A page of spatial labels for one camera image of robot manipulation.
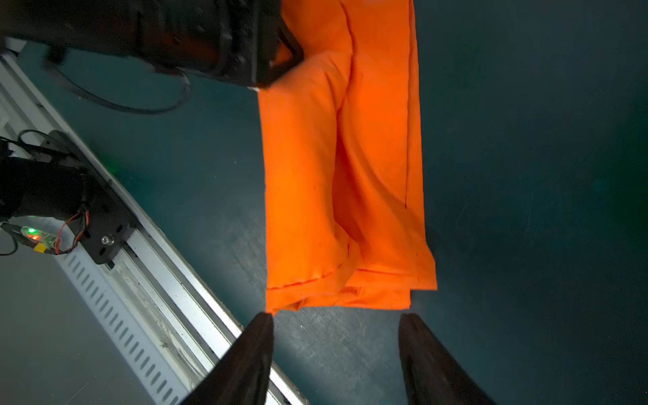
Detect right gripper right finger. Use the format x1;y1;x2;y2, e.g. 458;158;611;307
398;313;494;405

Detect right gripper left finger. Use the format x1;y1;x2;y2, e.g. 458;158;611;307
182;313;274;405

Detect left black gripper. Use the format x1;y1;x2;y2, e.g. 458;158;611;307
1;0;304;88

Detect orange shorts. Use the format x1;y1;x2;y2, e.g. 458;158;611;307
258;1;437;313

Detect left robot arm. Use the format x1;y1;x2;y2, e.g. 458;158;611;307
1;1;304;219

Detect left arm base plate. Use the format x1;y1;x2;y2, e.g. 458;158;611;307
49;130;138;265

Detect left base cable bundle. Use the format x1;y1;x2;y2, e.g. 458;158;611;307
0;128;92;257

